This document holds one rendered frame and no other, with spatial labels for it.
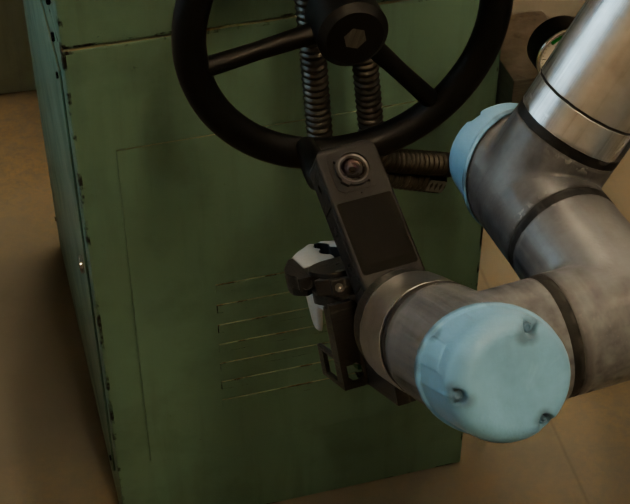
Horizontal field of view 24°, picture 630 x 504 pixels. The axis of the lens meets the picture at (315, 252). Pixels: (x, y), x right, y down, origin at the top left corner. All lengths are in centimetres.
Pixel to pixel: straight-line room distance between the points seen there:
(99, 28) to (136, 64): 5
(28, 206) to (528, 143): 150
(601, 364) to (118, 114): 70
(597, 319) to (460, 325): 8
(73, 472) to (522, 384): 119
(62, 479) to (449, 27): 81
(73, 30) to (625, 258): 66
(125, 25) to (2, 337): 85
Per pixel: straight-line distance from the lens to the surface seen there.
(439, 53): 148
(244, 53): 119
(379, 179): 98
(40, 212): 232
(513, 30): 156
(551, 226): 90
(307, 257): 107
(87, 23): 136
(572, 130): 91
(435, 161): 141
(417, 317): 85
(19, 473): 194
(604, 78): 90
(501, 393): 80
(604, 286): 85
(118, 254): 152
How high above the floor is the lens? 145
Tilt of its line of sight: 41 degrees down
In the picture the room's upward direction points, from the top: straight up
